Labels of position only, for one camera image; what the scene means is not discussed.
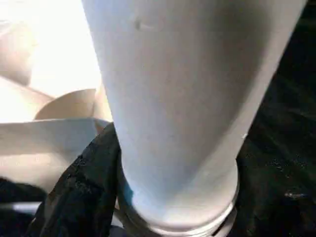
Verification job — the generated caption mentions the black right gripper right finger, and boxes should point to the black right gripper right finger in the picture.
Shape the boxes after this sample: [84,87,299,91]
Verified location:
[228,143,316,237]

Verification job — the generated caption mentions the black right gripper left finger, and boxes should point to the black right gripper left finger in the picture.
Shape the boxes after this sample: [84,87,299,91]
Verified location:
[27,122,124,237]

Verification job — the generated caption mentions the white plastic table top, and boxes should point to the white plastic table top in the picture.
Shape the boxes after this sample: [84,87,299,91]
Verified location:
[0,0,119,194]

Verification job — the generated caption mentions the white plastic table leg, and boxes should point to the white plastic table leg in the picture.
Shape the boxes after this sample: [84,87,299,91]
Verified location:
[81,0,308,237]

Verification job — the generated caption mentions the black mat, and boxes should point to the black mat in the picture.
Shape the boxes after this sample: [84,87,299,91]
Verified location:
[0,10,316,237]

